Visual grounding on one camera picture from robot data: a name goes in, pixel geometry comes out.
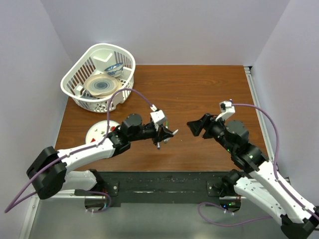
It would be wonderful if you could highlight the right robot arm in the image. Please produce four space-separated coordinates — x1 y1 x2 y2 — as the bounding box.
187 114 319 239

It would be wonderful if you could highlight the beige blue ceramic plate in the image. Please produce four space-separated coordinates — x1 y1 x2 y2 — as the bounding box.
84 74 121 98

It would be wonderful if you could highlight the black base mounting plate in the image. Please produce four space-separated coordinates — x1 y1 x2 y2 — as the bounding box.
99 171 246 207

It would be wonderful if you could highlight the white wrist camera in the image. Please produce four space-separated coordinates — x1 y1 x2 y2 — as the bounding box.
215 100 235 121
150 110 167 124

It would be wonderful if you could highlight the strawberry pattern plate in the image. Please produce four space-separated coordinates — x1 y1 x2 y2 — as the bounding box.
85 120 108 144

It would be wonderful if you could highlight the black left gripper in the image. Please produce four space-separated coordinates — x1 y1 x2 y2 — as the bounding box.
129 122 173 145

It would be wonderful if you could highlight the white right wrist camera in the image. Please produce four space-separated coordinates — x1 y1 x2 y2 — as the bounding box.
215 100 235 121

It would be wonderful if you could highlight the white plastic dish basket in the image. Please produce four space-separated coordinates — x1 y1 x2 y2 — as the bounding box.
60 43 136 113

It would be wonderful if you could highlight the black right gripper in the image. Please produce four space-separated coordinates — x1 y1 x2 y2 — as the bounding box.
185 113 234 153

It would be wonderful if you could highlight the blue white ceramic bowl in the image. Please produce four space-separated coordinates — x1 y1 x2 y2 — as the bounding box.
104 62 124 78

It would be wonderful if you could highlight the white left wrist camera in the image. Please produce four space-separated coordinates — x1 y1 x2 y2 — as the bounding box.
150 110 167 124

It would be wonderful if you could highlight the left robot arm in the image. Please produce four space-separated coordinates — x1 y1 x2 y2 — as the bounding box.
26 111 176 200

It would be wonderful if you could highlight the white green pen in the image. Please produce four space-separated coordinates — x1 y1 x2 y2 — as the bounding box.
164 121 168 143

